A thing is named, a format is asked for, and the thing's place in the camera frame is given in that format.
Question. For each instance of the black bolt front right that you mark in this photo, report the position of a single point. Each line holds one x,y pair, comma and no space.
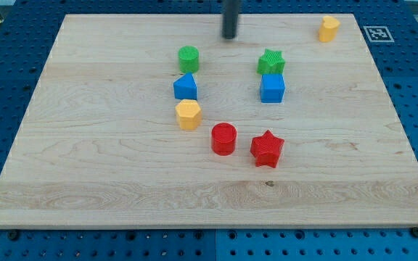
414,232

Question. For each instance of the red cylinder block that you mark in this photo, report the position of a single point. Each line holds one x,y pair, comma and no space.
223,139

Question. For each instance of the yellow hexagon block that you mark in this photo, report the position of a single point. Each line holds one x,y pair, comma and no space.
188,114

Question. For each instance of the red star block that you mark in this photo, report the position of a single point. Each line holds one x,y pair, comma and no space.
267,149

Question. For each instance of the green cylinder block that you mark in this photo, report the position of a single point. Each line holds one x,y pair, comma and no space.
188,59

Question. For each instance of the white fiducial marker tag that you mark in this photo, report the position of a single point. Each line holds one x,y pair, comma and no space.
378,34

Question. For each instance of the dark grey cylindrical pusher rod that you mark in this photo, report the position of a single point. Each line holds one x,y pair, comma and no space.
230,14

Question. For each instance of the blue cube block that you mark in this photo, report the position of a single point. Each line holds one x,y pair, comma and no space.
272,88

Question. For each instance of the yellow heart block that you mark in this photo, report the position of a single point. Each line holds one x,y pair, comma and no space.
328,28

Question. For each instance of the blue triangle block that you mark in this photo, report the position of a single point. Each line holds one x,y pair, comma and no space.
185,87

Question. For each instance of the wooden board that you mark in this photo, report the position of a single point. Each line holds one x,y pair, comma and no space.
99,146

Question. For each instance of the black bolt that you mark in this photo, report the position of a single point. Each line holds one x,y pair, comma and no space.
13,235
414,232

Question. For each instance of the green star block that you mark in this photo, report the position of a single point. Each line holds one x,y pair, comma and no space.
271,62

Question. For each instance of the black bolt front left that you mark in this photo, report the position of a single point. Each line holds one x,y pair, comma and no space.
13,235

